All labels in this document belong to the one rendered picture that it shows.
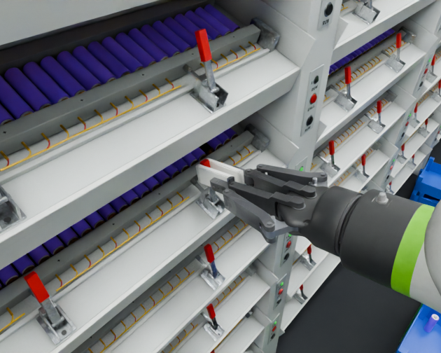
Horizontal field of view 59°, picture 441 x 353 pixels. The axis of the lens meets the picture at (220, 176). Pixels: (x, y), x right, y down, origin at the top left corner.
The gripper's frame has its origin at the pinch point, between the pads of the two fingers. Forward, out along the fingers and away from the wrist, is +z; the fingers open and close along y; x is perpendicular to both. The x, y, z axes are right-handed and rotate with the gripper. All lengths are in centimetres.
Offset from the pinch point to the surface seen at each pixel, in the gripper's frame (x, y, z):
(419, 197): -91, 135, 9
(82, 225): -1.0, -17.5, 9.5
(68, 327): -7.2, -26.0, 2.2
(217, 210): -5.8, -1.0, 0.8
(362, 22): 11.2, 41.4, -0.9
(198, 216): -6.8, -2.8, 3.4
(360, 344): -99, 51, -2
